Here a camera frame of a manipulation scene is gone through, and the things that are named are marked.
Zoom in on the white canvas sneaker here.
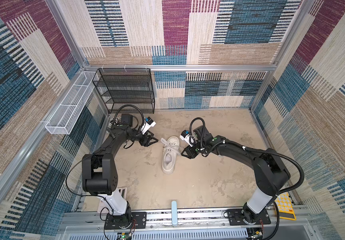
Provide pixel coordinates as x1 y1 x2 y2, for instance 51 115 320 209
161 136 180 174

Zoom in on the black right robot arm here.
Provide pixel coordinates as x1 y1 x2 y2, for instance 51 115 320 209
179 126 290 224

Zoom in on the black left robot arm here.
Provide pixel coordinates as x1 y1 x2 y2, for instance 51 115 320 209
82 114 158 227

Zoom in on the clear tube of coloured pencils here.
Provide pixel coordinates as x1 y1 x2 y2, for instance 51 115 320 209
108 116 121 128

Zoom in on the pink white flat device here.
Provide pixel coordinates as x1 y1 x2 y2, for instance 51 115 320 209
97 188 129 216

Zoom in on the yellow calculator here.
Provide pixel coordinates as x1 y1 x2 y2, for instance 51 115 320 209
275 192 296 221

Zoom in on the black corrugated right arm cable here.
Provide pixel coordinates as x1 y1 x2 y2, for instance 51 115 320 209
189 117 305 195

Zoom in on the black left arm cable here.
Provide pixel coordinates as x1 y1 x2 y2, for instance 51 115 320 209
111 104 146 130

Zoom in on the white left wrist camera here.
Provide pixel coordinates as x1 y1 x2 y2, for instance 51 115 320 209
141 117 156 135

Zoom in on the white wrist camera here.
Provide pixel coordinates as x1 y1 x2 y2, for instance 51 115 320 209
141 117 156 135
179 130 196 147

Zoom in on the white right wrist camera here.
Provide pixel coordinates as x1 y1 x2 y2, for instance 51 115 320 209
179 130 196 147

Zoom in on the black wire mesh shelf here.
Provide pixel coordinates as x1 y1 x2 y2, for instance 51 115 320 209
92 68 156 114

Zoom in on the light blue handle bar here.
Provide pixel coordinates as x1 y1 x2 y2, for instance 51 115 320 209
171 201 178 227

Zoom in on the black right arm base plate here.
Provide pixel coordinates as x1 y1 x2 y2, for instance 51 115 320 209
223 209 271 226

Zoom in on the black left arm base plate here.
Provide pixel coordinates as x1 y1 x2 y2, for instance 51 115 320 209
104 212 147 230

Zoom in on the white wire mesh basket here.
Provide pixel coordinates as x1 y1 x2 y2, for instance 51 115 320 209
45 72 95 135

